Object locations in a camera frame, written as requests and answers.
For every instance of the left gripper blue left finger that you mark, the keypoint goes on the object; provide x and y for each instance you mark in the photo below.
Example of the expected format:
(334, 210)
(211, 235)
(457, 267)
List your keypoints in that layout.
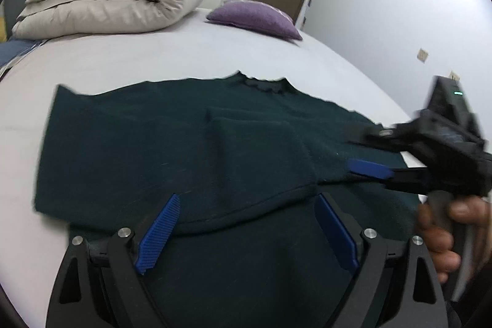
(100, 283)

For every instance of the white bed mattress sheet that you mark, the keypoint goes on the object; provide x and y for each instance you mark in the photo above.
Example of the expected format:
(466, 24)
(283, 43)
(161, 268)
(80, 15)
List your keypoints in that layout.
(32, 246)

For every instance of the beige wall socket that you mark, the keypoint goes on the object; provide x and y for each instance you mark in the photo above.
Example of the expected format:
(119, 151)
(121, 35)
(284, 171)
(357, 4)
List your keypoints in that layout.
(454, 76)
(422, 55)

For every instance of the blue bed pillow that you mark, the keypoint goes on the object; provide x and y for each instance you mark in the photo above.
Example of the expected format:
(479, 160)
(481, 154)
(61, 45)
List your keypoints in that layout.
(12, 50)

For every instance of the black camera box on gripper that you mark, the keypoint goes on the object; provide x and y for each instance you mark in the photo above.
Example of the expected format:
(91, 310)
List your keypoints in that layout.
(447, 99)

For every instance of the lower beige wall socket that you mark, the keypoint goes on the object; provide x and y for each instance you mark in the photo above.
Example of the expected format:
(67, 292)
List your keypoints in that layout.
(454, 76)

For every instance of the upper beige wall socket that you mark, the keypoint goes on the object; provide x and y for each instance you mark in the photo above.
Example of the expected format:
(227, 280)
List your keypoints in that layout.
(422, 55)

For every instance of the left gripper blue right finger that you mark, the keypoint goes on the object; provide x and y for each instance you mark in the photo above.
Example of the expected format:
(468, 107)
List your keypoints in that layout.
(393, 283)

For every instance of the purple cushion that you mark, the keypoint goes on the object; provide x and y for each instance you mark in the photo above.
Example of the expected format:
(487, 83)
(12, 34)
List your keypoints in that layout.
(257, 17)

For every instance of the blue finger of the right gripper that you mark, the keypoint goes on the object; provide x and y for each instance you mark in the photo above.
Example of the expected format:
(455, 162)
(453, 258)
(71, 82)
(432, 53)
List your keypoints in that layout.
(409, 180)
(384, 137)

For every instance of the dark green knit sweater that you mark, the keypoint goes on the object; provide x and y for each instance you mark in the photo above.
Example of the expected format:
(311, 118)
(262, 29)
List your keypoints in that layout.
(247, 159)

